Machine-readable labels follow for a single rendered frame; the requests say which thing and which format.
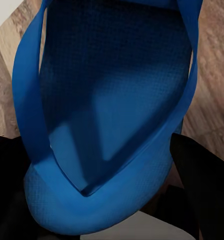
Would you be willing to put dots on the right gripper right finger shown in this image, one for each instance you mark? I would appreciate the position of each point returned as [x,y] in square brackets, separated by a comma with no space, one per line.
[202,174]

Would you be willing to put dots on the sandal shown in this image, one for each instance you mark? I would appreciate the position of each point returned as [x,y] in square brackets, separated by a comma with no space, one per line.
[97,119]

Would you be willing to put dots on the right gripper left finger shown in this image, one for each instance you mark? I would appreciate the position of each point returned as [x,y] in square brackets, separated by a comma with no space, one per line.
[14,163]

